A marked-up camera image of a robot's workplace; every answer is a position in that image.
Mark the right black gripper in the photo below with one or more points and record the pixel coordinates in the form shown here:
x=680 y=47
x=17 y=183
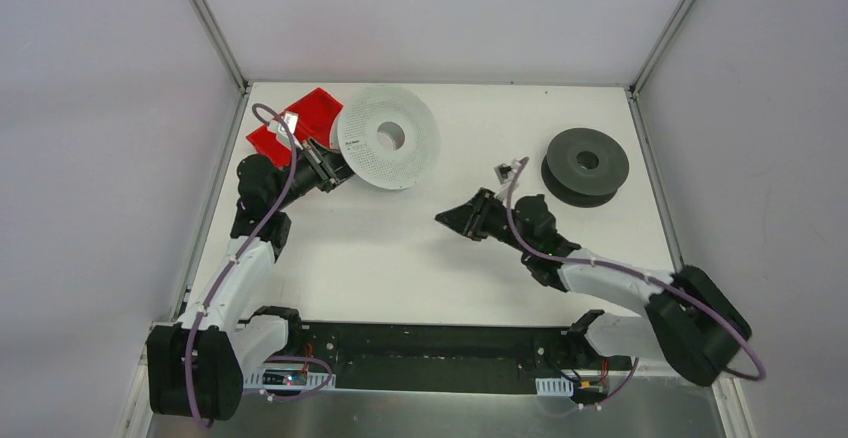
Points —
x=475 y=215

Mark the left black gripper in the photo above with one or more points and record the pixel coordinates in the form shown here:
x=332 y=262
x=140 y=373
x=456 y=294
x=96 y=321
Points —
x=320 y=164

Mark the white perforated spool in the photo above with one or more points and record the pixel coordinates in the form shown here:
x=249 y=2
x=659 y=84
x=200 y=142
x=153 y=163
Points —
x=388 y=136

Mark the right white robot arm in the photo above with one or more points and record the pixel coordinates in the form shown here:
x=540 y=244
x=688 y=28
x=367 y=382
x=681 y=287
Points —
x=681 y=318

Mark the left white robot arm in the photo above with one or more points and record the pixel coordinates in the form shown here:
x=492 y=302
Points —
x=197 y=365

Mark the red plastic bin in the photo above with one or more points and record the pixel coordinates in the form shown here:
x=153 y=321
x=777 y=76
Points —
x=312 y=116

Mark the dark grey spool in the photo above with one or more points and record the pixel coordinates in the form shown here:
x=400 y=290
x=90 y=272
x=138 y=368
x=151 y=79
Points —
x=584 y=167

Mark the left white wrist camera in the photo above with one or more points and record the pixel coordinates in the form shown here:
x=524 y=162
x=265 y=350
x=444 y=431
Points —
x=283 y=130

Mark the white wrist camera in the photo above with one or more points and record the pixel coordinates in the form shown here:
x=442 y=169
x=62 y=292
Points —
x=506 y=173
x=283 y=130

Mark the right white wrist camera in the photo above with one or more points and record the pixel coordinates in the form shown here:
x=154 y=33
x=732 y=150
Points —
x=506 y=173

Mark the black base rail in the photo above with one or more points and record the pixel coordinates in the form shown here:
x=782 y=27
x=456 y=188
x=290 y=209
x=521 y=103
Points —
x=446 y=358

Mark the right white cable duct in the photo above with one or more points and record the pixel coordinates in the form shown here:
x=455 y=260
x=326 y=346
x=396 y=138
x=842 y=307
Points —
x=554 y=387

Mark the white cable duct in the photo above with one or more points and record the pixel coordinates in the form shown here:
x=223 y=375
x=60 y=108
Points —
x=554 y=387
x=288 y=380

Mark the left white cable duct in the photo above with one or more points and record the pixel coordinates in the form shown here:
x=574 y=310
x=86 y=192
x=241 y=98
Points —
x=288 y=380

